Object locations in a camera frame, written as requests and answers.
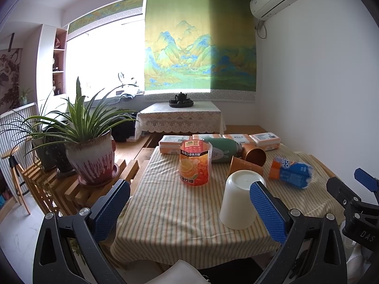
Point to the black teapot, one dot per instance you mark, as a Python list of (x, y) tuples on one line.
[(180, 97)]

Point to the white slatted radiator cover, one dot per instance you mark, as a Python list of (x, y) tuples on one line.
[(17, 124)]

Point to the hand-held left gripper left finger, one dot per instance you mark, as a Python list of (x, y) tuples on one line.
[(109, 213)]

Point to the black tea tray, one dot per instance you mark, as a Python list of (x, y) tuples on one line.
[(181, 104)]

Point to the landscape painted rolled blind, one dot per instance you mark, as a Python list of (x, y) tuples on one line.
[(103, 14)]

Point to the white cup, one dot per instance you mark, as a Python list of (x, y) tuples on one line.
[(238, 201)]

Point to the green bottle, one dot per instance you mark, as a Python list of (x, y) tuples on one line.
[(220, 151)]

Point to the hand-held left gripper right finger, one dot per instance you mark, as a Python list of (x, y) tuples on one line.
[(268, 213)]

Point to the landscape painted roller blind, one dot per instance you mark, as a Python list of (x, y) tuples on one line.
[(198, 44)]

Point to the blue and orange snack packet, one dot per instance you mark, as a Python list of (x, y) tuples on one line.
[(291, 174)]

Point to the wooden stool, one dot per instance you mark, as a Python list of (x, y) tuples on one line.
[(18, 180)]

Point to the low table with lace cloth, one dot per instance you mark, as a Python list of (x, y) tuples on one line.
[(177, 119)]

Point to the white shelf unit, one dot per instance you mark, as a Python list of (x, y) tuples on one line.
[(58, 62)]

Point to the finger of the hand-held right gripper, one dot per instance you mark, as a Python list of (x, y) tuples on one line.
[(340, 189), (368, 180)]

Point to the wooden plant stand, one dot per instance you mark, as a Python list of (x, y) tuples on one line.
[(88, 196)]

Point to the black bag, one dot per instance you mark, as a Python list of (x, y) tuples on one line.
[(124, 128)]

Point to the potted plant in purple-white pot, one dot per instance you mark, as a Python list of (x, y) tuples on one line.
[(90, 156)]

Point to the striped tablecloth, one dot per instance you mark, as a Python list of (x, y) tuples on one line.
[(165, 213)]

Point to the small potted plant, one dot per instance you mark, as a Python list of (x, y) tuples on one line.
[(23, 96)]

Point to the tree wall painting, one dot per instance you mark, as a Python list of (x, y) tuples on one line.
[(9, 77)]

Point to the potted plant in dark pot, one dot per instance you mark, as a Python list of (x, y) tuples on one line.
[(49, 153)]

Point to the brown paper cup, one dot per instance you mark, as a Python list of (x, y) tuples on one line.
[(241, 164), (254, 155)]

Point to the white cloth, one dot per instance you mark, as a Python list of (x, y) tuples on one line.
[(180, 272)]

